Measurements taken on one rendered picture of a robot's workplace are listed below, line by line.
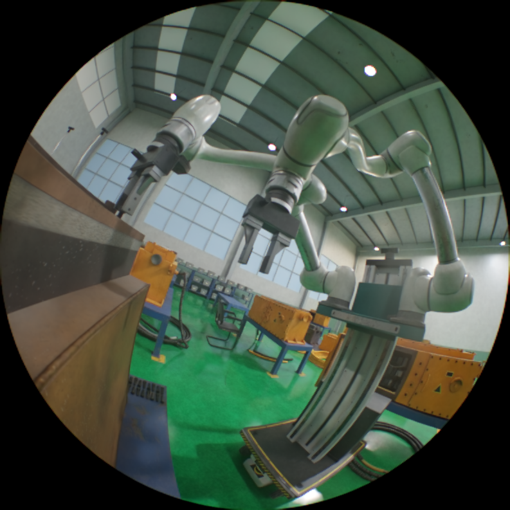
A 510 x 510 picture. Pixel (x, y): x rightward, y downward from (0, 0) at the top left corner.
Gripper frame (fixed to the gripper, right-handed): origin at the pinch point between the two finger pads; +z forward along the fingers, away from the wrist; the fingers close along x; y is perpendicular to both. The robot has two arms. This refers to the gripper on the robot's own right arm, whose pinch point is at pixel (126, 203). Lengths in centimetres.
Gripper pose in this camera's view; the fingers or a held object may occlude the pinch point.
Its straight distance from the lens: 39.0
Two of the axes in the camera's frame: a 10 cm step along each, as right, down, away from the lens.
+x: 8.8, 2.7, -3.8
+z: -3.6, 9.1, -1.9
